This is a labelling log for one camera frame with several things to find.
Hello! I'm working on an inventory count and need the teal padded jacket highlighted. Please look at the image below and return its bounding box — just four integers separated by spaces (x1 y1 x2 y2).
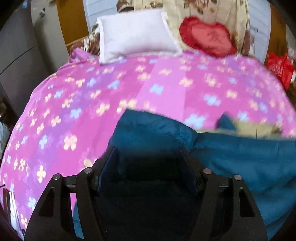
72 108 296 241

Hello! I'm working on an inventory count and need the pink floral bed cover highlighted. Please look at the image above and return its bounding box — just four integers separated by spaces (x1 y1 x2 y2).
1 49 295 229

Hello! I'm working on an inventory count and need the red plastic bag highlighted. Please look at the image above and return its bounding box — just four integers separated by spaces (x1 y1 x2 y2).
265 53 295 90

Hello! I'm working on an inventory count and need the red heart cushion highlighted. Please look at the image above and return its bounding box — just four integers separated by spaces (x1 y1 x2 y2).
179 16 237 58

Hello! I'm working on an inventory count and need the grey wardrobe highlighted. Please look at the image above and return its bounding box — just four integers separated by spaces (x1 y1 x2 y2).
1 1 69 116

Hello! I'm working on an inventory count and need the cream floral quilt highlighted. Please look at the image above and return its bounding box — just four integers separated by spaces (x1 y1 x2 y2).
69 0 255 58

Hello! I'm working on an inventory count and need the white pillow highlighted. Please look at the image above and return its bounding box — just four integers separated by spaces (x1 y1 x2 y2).
97 8 182 65

